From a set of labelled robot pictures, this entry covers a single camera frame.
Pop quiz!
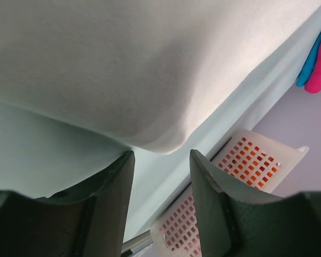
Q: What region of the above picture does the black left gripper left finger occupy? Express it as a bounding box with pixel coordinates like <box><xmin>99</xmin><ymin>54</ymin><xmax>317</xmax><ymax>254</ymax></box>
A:
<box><xmin>0</xmin><ymin>151</ymin><xmax>135</xmax><ymax>256</ymax></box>

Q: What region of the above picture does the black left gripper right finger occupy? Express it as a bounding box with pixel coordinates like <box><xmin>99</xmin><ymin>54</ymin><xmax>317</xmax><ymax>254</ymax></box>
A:
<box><xmin>189</xmin><ymin>150</ymin><xmax>321</xmax><ymax>256</ymax></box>

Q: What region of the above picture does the white t shirt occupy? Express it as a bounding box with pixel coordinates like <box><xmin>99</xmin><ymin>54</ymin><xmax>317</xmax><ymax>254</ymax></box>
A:
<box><xmin>0</xmin><ymin>1</ymin><xmax>321</xmax><ymax>154</ymax></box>

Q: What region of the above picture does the orange t shirt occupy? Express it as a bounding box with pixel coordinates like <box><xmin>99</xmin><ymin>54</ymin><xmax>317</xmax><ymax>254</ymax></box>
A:
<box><xmin>225</xmin><ymin>137</ymin><xmax>281</xmax><ymax>190</ymax></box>

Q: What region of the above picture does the white plastic basket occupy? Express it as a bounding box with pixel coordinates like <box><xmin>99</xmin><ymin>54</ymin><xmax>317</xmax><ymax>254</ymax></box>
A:
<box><xmin>150</xmin><ymin>130</ymin><xmax>309</xmax><ymax>256</ymax></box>

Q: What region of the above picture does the folded blue t shirt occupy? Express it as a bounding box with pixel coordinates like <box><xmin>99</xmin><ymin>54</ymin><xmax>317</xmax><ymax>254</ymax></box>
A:
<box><xmin>296</xmin><ymin>31</ymin><xmax>321</xmax><ymax>87</ymax></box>

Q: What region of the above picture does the aluminium front rail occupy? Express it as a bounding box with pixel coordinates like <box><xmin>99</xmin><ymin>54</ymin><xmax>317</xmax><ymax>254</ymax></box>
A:
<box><xmin>120</xmin><ymin>230</ymin><xmax>152</xmax><ymax>257</ymax></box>

